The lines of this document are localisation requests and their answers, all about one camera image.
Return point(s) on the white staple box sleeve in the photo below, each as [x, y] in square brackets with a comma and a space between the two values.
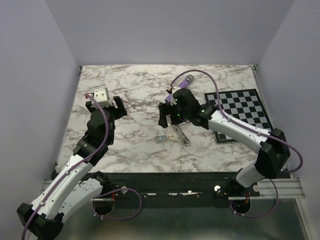
[173, 137]

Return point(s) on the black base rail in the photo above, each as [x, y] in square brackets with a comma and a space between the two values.
[170, 190]

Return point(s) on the staple tray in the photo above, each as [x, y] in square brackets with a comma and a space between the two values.
[161, 139]

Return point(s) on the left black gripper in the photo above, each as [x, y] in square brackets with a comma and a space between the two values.
[121, 111]

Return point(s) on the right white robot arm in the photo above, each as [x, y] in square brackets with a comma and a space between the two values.
[270, 146]

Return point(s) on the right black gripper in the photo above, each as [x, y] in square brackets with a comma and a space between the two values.
[165, 109]

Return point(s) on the stapler metal base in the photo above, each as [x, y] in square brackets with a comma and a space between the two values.
[181, 136]

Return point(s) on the purple glitter microphone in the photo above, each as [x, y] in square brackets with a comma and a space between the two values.
[182, 85]

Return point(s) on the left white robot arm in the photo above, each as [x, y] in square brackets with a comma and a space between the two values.
[46, 215]

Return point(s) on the black white checkerboard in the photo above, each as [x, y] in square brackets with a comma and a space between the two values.
[246, 105]

